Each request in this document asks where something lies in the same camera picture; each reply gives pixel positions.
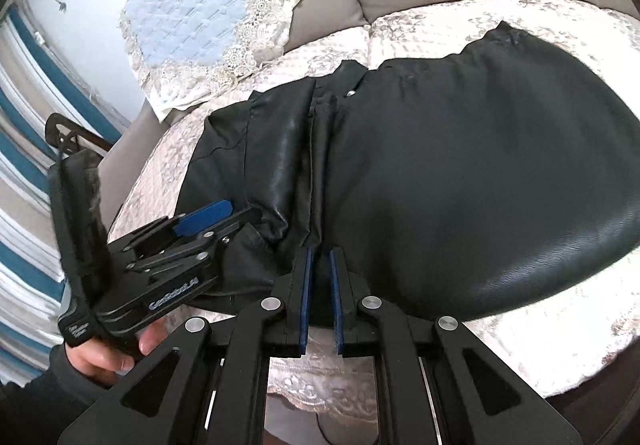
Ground person's left forearm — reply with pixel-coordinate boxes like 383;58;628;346
0;344;103;445

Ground black leather jacket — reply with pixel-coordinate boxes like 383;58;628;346
177;20;640;327

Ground grey sofa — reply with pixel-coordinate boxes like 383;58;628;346
100;0;640;166

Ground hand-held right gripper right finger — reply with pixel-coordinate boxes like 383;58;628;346
327;245;586;445

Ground blue quilted lace cover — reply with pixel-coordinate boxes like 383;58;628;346
117;0;332;123

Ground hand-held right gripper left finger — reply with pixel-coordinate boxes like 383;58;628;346
57;245;316;445

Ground person's left hand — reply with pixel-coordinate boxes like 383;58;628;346
64;319;169;387

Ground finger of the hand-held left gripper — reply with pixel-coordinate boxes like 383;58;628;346
111;200;235;258
127;206;262;283

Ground pink quilted sofa cover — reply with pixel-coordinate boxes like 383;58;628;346
107;0;640;426

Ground blue striped curtain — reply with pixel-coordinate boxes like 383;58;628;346
0;4;132;388

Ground black wooden chair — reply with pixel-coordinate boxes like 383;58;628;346
44;112;124;162

